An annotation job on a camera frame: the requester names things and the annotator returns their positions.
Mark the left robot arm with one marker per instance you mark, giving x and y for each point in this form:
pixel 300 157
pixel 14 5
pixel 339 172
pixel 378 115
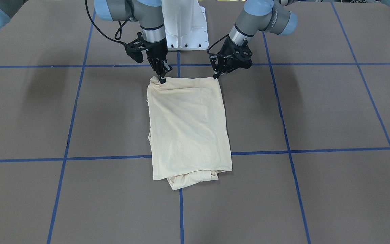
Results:
pixel 267 16

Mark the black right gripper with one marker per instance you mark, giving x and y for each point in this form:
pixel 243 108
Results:
pixel 157 50

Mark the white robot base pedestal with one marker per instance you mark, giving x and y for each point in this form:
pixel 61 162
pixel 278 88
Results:
pixel 185 25

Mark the beige long-sleeve graphic t-shirt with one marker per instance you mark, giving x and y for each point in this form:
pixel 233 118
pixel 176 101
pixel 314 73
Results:
pixel 188 134

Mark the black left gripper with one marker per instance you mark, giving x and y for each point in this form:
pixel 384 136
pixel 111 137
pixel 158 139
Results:
pixel 224 50

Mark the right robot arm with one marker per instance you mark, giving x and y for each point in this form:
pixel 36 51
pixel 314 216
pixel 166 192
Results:
pixel 46 32

